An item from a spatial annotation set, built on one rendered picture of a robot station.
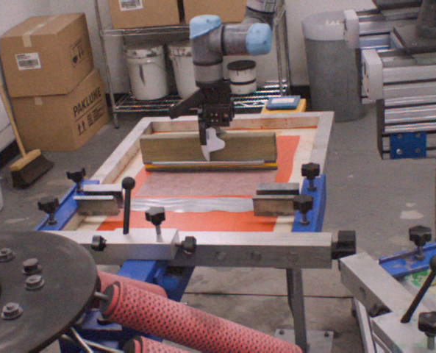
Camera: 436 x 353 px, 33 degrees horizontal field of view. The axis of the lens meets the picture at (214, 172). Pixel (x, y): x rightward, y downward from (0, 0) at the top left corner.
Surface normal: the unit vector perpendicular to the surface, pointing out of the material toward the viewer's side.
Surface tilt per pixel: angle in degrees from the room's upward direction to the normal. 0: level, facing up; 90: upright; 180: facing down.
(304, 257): 90
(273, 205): 90
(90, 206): 90
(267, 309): 0
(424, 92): 90
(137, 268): 0
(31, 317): 0
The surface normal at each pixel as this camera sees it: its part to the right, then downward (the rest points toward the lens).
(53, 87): -0.14, 0.42
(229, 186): -0.11, -0.91
